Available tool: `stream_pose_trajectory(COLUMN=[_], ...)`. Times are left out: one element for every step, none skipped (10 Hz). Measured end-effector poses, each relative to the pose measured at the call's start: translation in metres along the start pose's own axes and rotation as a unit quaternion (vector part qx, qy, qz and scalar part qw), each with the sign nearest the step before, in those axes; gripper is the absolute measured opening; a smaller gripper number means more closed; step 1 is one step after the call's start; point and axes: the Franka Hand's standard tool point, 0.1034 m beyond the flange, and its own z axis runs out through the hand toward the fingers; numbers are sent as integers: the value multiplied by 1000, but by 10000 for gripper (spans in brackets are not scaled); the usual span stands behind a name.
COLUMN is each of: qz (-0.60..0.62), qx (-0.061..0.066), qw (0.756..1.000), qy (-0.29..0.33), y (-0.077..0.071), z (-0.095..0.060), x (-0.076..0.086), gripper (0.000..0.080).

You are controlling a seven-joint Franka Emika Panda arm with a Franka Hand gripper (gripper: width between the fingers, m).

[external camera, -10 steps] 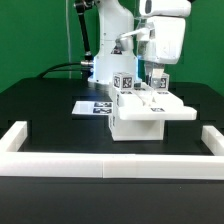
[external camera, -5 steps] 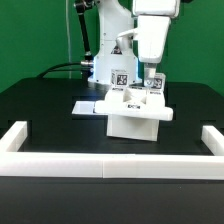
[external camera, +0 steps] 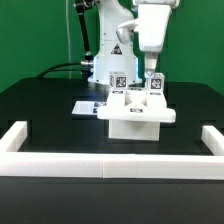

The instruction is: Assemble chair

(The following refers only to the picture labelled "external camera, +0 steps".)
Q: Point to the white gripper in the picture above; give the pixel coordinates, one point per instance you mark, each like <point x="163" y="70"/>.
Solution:
<point x="151" y="25"/>

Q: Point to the white chair back piece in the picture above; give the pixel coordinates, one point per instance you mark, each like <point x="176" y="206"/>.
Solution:
<point x="141" y="105"/>

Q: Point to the white chair seat piece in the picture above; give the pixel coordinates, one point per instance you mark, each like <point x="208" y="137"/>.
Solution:
<point x="134" y="130"/>

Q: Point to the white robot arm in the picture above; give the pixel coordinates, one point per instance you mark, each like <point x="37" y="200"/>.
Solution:
<point x="117" y="25"/>

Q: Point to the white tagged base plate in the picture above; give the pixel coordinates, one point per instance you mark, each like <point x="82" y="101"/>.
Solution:
<point x="87" y="107"/>

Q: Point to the white U-shaped fence frame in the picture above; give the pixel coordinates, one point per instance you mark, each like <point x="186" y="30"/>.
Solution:
<point x="13" y="162"/>

